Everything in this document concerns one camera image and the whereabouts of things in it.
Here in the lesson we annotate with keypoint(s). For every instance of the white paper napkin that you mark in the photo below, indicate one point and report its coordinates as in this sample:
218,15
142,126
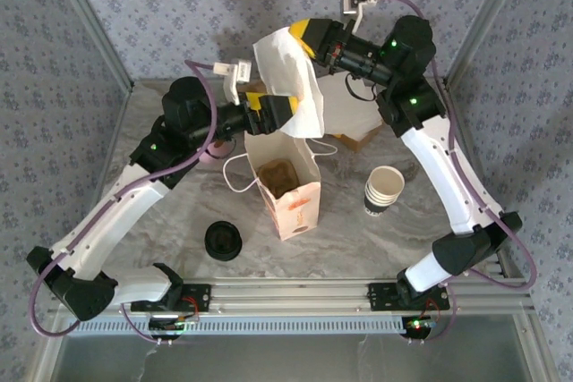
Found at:
286,69

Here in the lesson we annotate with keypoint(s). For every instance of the brown pulp cup carrier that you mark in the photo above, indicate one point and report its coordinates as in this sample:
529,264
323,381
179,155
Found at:
278,178

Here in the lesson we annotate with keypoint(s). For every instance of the printed white paper bag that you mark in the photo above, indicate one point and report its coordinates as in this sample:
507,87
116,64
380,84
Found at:
300,212

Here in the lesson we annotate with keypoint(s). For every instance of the stack of paper cups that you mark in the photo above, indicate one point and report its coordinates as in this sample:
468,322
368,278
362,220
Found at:
385,185

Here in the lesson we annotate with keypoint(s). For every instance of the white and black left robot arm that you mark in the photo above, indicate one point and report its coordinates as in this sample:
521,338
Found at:
121,207

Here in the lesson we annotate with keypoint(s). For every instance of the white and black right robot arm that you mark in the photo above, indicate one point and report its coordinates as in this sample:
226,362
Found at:
447,176

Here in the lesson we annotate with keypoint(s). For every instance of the pink holder cup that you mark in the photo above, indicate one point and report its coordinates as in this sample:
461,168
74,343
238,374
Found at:
210,157

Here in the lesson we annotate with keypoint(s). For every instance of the brown and yellow cardboard box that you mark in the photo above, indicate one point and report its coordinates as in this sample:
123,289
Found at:
358,142

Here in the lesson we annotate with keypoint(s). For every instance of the stack of black cup lids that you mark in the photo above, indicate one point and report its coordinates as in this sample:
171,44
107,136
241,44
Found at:
224,241

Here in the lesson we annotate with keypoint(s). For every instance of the grey metal shelf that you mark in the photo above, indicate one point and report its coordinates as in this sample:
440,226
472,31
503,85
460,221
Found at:
291,359

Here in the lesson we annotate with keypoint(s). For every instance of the aluminium frame post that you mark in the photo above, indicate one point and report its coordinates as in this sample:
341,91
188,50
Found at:
89,19
488,15

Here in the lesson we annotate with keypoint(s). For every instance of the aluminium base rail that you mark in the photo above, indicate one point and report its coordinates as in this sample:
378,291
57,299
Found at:
291,297

